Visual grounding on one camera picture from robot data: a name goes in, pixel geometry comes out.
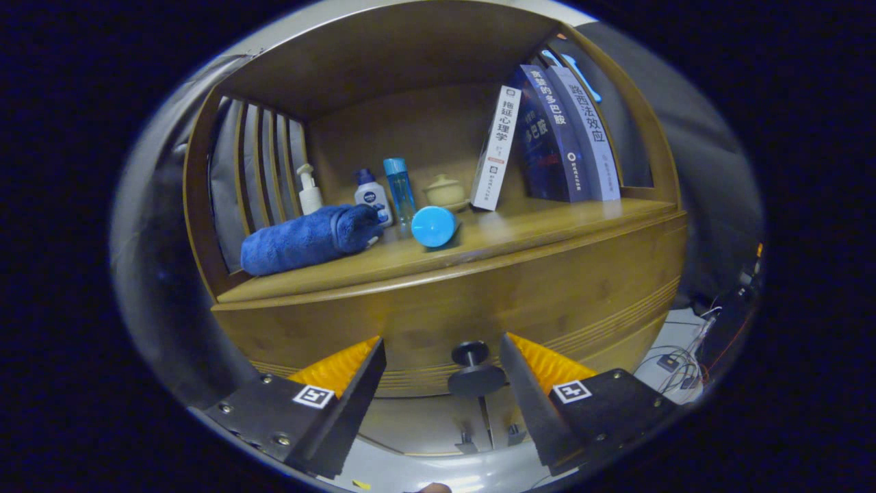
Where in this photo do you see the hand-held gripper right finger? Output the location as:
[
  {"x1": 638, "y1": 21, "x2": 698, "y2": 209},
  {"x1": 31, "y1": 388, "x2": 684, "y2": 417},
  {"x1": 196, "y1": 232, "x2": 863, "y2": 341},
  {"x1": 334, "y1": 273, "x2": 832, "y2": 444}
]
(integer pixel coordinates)
[{"x1": 498, "y1": 333, "x2": 680, "y2": 477}]

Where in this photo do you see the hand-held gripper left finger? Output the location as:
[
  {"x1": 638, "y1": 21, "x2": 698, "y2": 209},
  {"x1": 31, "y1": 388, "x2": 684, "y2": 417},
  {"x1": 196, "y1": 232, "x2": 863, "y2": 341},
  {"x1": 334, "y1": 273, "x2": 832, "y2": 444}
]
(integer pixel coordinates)
[{"x1": 202, "y1": 335, "x2": 388, "y2": 480}]

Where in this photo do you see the wooden drawer with black knob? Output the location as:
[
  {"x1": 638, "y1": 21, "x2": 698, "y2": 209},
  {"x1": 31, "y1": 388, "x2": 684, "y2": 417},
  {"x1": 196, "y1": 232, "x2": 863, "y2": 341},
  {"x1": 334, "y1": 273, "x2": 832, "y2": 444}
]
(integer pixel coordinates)
[{"x1": 211, "y1": 211, "x2": 688, "y2": 399}]

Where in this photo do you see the blue and white cosmetic tube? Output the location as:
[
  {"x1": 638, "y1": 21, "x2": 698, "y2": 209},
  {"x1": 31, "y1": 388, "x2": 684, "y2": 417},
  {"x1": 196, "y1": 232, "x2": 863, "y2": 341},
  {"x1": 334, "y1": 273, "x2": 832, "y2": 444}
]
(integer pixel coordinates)
[{"x1": 411, "y1": 205, "x2": 461, "y2": 249}]

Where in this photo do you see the wooden cabinet door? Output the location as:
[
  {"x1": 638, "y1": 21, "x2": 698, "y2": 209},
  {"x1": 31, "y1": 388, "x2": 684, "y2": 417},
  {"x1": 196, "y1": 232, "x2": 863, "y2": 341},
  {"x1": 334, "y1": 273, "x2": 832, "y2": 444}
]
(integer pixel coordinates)
[
  {"x1": 486, "y1": 394, "x2": 541, "y2": 446},
  {"x1": 359, "y1": 396, "x2": 490, "y2": 456}
]

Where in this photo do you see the wooden countertop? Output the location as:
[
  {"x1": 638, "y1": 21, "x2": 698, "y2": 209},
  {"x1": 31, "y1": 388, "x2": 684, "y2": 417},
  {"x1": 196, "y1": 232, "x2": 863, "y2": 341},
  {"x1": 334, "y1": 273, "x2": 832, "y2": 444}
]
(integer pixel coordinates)
[{"x1": 216, "y1": 197, "x2": 678, "y2": 304}]

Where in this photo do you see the wooden cabinet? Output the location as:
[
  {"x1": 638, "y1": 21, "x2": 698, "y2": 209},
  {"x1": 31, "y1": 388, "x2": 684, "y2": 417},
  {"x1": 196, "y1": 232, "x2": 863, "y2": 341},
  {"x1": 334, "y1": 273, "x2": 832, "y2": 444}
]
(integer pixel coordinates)
[{"x1": 181, "y1": 3, "x2": 688, "y2": 456}]

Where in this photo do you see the rolled blue towel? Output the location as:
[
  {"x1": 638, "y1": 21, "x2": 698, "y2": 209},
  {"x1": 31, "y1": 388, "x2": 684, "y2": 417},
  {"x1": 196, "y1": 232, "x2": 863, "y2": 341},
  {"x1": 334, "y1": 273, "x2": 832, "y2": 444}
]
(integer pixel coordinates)
[{"x1": 240, "y1": 203, "x2": 384, "y2": 277}]

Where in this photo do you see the white pump bottle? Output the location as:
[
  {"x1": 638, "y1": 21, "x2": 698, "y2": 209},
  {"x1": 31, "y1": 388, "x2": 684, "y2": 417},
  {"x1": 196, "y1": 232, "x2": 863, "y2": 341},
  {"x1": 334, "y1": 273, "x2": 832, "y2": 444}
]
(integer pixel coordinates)
[{"x1": 296, "y1": 163, "x2": 324, "y2": 216}]

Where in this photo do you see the white bottle with blue cap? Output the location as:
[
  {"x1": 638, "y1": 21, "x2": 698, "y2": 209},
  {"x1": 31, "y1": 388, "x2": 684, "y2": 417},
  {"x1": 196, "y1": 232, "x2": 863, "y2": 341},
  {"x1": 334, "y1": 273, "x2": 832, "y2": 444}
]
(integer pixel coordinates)
[{"x1": 353, "y1": 168, "x2": 394, "y2": 229}]

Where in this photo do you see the clear blue bottle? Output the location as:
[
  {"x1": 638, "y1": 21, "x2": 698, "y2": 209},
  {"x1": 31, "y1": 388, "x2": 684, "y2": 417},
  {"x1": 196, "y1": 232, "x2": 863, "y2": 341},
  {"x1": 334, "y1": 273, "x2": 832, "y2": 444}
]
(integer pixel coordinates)
[{"x1": 383, "y1": 157, "x2": 417, "y2": 227}]

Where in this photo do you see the beige lidded teacup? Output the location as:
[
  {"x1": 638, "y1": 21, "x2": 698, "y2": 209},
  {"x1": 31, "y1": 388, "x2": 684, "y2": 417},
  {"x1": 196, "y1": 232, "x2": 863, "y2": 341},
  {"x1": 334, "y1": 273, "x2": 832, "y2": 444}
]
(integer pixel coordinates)
[{"x1": 422, "y1": 173, "x2": 471, "y2": 212}]

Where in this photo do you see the white book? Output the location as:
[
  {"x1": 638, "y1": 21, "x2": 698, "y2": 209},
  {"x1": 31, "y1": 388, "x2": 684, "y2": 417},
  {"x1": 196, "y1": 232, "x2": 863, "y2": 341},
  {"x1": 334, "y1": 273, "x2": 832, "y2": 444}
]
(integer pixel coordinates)
[{"x1": 469, "y1": 85, "x2": 522, "y2": 212}]

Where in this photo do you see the dark blue book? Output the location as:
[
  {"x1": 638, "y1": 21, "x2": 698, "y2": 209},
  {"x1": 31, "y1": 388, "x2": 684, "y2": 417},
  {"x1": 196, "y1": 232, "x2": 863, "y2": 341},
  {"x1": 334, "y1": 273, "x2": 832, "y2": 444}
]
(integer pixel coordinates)
[{"x1": 510, "y1": 64, "x2": 593, "y2": 203}]

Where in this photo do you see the pale lilac book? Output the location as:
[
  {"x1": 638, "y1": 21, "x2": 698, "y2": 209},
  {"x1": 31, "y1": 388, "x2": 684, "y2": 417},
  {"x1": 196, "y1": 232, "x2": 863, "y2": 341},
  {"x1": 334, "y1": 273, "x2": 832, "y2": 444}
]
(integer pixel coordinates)
[{"x1": 547, "y1": 65, "x2": 622, "y2": 202}]

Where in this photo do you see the black backdrop cloth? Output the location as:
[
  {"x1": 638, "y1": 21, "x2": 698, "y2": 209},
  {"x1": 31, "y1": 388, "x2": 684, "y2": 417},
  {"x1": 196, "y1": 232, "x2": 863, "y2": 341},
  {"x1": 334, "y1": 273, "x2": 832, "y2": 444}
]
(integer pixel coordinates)
[{"x1": 109, "y1": 21, "x2": 766, "y2": 412}]

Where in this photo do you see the tangle of floor cables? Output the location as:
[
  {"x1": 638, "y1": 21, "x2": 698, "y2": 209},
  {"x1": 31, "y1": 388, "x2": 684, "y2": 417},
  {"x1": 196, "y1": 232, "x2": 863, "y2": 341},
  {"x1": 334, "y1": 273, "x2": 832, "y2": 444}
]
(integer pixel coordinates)
[{"x1": 633, "y1": 305, "x2": 723, "y2": 405}]

